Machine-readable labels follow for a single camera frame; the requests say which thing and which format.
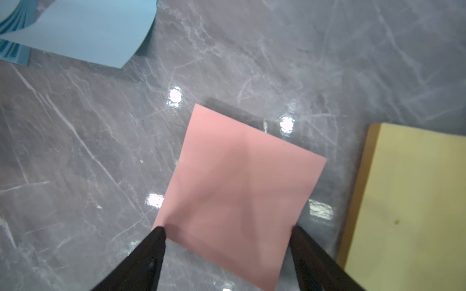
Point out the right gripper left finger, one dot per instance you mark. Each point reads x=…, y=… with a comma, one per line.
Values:
x=139, y=271

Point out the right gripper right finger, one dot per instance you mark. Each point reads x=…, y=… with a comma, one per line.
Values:
x=315, y=269

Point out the pink memo pad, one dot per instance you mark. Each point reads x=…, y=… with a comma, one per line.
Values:
x=236, y=194

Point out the blue memo pad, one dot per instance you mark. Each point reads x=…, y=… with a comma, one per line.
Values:
x=102, y=32

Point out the yellow memo pad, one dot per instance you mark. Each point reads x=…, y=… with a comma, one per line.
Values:
x=406, y=223

